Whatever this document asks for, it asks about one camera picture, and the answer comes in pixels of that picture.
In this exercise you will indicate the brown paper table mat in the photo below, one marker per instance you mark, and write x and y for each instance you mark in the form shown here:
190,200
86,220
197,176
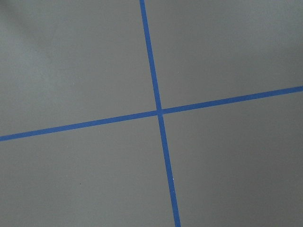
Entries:
151,113

